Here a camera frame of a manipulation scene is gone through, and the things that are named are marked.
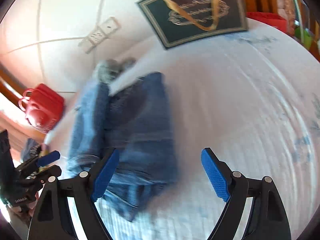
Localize red bear suitcase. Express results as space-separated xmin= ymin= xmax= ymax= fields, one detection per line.
xmin=18 ymin=83 xmax=65 ymax=134

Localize red bag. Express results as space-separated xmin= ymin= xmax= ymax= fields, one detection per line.
xmin=246 ymin=12 xmax=287 ymax=33

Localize dark green gift box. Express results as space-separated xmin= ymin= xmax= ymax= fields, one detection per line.
xmin=137 ymin=0 xmax=248 ymax=49

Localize wall socket switch panel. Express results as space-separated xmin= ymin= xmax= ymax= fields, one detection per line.
xmin=78 ymin=17 xmax=120 ymax=54

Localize white striped bed sheet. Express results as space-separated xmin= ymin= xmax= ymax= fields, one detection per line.
xmin=44 ymin=17 xmax=320 ymax=240

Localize blue denim jeans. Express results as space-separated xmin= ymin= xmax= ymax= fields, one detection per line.
xmin=66 ymin=72 xmax=177 ymax=221

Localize pile of mixed clothes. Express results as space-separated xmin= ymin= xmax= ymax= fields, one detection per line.
xmin=21 ymin=138 xmax=48 ymax=163

